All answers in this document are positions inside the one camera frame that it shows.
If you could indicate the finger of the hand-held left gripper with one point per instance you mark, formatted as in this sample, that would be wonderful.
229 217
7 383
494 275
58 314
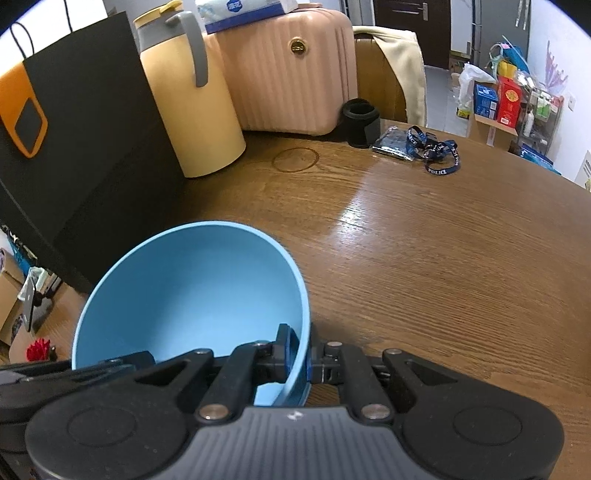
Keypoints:
115 364

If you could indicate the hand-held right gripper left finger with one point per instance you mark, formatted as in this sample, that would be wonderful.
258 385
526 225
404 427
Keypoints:
281 355

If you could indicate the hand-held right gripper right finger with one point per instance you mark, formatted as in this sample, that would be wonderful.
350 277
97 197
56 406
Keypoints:
323 364

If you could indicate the deep blue bowl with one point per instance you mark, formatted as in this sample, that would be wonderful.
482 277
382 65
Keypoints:
184 295

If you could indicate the red artificial flower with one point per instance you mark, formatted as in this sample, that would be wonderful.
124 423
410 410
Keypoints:
39 350

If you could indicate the cardboard box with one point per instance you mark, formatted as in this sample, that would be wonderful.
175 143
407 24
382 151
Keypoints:
489 131
11 304

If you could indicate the black paper bag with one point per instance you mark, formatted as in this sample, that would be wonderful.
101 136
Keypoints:
92 161

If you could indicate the dark plastic packet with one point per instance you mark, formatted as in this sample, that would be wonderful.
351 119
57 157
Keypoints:
392 143

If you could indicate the black cup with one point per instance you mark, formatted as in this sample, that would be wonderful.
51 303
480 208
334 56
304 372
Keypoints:
362 124

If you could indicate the yellow thermos jug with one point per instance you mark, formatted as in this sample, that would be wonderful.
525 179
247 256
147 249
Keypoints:
194 115

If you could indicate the pink suitcase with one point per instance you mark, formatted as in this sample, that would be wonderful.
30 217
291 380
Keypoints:
286 83

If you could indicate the brown chair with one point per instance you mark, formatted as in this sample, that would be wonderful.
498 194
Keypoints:
376 78

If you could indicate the blue flat pack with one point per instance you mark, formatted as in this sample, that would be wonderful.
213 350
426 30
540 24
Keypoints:
538 159

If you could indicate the beige coat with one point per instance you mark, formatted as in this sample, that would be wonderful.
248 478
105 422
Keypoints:
411 69

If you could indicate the blue box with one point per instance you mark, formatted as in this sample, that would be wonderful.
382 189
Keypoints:
485 101

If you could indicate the white plastic bag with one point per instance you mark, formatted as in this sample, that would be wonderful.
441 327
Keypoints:
468 78

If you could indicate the red box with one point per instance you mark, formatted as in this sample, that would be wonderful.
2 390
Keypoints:
510 101

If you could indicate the white radiator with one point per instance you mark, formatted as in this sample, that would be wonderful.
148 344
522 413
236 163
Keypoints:
586 170

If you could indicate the metal storage rack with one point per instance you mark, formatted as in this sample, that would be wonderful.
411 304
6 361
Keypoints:
540 110

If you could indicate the dark wooden door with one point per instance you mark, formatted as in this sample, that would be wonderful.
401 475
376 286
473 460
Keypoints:
406 32

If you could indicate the white blue tissue pack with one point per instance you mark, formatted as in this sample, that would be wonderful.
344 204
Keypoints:
240 11

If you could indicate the colourful bags pile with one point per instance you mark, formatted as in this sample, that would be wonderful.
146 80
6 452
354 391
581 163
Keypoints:
508 57

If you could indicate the grey refrigerator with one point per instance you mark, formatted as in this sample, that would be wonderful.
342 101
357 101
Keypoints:
498 18

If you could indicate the white folded umbrella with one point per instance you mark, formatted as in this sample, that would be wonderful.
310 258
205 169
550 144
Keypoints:
521 14

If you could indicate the white wall socket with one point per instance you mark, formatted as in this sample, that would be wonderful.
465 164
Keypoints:
572 102

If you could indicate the purple wall decoration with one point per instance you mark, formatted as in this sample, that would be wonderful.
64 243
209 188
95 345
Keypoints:
554 69

